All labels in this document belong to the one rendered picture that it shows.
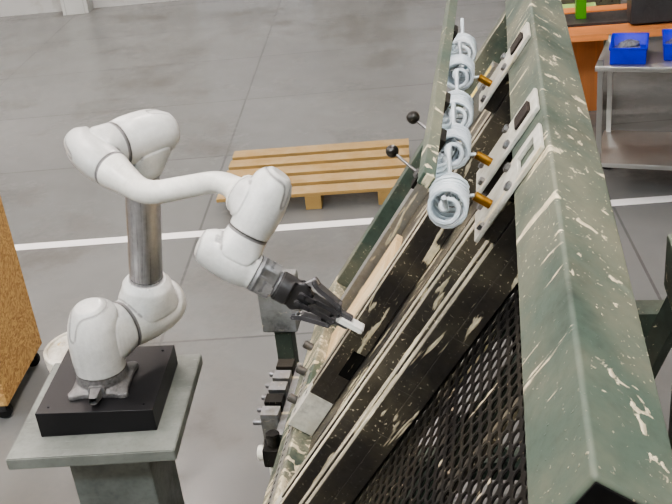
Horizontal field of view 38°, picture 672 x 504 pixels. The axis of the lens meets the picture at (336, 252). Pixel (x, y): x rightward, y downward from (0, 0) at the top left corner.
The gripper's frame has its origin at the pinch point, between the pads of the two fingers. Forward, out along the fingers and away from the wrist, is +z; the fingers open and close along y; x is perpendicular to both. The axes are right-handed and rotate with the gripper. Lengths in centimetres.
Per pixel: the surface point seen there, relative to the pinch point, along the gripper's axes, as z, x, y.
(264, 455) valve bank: 2, 12, -59
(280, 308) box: -9, 73, -53
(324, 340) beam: 5, 45, -38
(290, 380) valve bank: 3, 46, -57
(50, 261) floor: -117, 269, -225
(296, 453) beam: 5.7, -6.8, -38.0
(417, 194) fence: 6, 55, 14
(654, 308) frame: 95, 80, 9
